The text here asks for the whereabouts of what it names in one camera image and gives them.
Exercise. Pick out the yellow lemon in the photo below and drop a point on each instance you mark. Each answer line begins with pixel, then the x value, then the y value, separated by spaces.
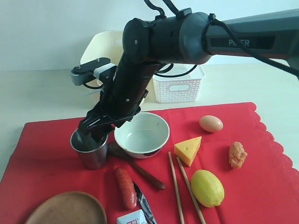
pixel 207 188

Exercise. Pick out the steel table knife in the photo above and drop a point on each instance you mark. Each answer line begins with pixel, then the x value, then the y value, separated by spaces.
pixel 141 199

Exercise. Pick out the yellow cheese wedge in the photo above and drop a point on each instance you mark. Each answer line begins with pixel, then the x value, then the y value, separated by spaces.
pixel 187 150

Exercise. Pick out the red tablecloth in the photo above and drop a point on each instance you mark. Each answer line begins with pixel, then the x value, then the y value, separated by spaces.
pixel 265 190

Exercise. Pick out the brown wooden plate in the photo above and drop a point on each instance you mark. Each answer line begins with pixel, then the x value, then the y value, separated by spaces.
pixel 72 207

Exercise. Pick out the red sausage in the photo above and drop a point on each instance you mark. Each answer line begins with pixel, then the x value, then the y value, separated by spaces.
pixel 126 187

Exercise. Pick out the white red milk carton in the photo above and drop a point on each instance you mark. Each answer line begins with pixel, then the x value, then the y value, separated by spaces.
pixel 136 217

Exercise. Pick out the orange fried chicken piece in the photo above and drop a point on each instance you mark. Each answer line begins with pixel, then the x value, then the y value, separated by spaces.
pixel 236 155

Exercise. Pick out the left wooden chopstick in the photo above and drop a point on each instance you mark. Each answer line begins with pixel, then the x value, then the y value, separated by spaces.
pixel 180 211

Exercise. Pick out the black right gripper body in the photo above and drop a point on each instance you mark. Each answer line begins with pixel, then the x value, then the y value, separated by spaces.
pixel 115 111

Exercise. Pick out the dark wooden spoon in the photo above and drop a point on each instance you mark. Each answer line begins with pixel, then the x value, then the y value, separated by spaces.
pixel 115 150

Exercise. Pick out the stainless steel cup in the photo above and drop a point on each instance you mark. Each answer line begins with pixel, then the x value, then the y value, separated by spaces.
pixel 94 158

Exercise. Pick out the brown egg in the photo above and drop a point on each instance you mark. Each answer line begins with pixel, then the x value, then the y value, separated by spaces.
pixel 210 123

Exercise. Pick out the wooden chopstick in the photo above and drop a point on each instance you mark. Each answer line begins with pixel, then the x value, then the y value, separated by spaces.
pixel 190 191
pixel 180 211

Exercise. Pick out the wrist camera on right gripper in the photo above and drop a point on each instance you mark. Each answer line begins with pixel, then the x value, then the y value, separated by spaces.
pixel 99 68

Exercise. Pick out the cream plastic storage bin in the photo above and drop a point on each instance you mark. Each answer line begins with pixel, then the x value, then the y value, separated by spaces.
pixel 105 44

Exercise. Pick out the right wooden chopstick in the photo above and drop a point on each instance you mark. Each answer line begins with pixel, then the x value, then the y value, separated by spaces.
pixel 190 191

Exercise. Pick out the white perforated plastic basket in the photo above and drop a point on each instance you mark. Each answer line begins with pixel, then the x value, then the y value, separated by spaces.
pixel 170 89

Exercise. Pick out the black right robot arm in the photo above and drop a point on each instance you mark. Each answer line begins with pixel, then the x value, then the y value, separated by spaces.
pixel 189 38

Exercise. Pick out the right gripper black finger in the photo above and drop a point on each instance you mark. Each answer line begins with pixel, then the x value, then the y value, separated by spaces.
pixel 84 141
pixel 99 134

